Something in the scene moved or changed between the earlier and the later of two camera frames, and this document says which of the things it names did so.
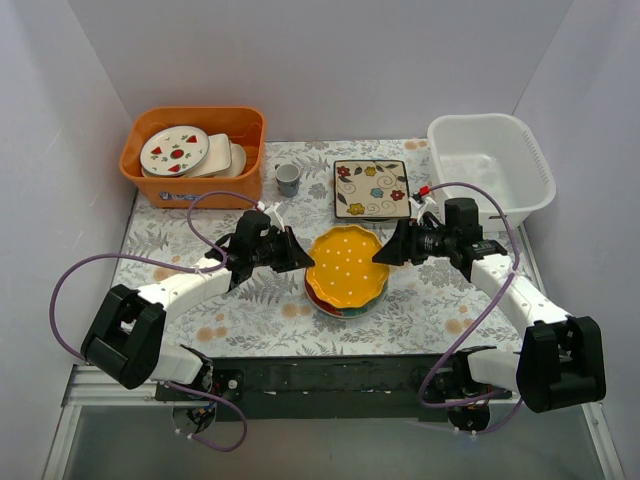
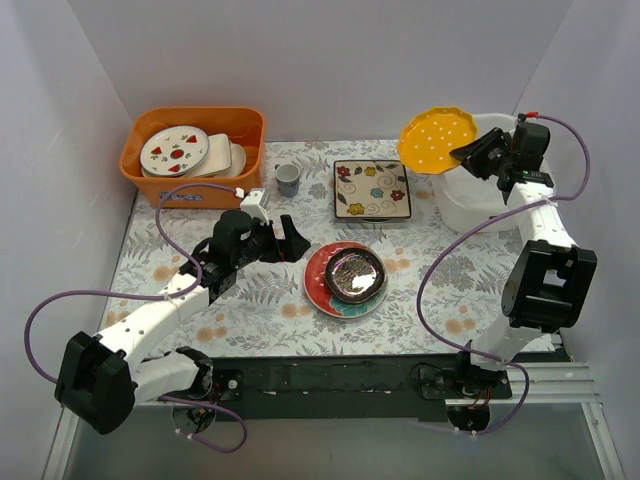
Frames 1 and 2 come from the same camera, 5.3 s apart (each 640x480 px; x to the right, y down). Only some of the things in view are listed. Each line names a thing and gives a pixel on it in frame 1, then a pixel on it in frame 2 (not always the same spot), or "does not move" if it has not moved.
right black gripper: x=405 y=241 -> x=495 y=154
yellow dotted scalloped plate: x=344 y=274 -> x=427 y=139
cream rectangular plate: x=218 y=157 does not move
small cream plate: x=237 y=161 does not move
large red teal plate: x=331 y=309 does not move
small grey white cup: x=287 y=179 does not move
